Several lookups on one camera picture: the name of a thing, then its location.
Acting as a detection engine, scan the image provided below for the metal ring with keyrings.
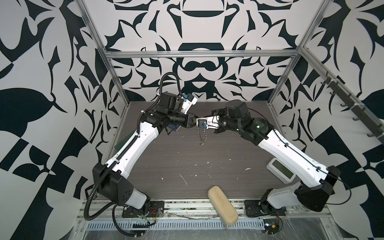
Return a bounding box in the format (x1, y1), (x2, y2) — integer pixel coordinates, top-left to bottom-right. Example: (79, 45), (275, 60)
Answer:
(198, 121), (209, 146)

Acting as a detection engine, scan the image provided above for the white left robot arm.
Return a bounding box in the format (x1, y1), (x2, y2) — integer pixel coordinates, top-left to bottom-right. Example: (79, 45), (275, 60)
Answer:
(86, 93), (198, 214)

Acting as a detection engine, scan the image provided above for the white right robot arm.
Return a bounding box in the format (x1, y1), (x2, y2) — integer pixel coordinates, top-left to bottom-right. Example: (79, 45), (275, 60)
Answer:
(196, 100), (341, 212)

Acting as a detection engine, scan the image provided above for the blue book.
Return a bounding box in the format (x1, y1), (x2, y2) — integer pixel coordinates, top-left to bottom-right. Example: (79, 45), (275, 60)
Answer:
(168, 125), (181, 132)

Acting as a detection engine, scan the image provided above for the green flat case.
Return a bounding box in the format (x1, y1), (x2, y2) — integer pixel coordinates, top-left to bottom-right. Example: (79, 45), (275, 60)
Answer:
(114, 134), (132, 151)

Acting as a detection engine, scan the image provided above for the white digital clock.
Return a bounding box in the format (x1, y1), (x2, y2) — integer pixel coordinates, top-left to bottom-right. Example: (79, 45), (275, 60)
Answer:
(266, 158), (296, 185)

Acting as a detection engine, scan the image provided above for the beige glasses case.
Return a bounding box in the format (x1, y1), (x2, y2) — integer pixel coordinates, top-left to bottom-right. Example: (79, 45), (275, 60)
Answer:
(208, 186), (239, 228)

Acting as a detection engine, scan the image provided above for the small circuit board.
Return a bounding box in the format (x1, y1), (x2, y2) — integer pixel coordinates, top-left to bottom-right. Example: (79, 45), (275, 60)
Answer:
(263, 217), (284, 236)

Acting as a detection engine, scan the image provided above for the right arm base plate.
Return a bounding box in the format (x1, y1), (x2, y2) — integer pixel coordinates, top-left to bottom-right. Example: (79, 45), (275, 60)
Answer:
(244, 200), (287, 218)

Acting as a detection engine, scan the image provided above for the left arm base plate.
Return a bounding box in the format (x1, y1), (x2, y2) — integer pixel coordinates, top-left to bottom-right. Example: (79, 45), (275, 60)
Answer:
(122, 201), (165, 218)

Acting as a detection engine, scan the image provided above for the black corrugated cable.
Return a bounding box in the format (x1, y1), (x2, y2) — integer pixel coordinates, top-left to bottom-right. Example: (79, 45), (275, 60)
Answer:
(83, 167), (121, 221)

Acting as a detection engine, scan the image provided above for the white slotted cable duct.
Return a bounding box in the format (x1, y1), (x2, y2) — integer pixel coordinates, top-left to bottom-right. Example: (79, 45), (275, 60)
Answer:
(86, 219), (265, 231)

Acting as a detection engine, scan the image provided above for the grey wall hook rack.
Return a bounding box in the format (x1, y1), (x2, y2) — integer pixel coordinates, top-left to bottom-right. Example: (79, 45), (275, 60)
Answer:
(322, 71), (384, 145)

